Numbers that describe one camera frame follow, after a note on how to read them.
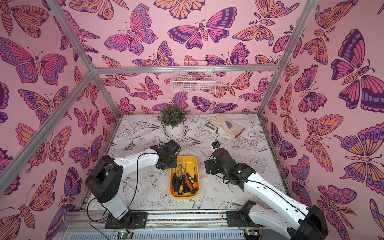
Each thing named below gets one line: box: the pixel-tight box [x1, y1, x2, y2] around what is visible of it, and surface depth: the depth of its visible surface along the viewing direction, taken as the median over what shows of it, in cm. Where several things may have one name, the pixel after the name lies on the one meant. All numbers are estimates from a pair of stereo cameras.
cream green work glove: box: [204, 114, 244, 140], surface depth 112 cm
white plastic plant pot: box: [163, 123, 185, 138], surface depth 108 cm
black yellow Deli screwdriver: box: [172, 167, 177, 186], surface depth 86 cm
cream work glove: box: [209, 114, 246, 139], surface depth 114 cm
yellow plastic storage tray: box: [169, 155, 200, 200], surface depth 85 cm
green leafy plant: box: [156, 104, 187, 129], surface depth 94 cm
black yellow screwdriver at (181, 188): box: [178, 162, 187, 196], surface depth 82 cm
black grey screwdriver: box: [182, 175, 186, 194], surface depth 83 cm
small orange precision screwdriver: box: [194, 167, 199, 191], surface depth 87 cm
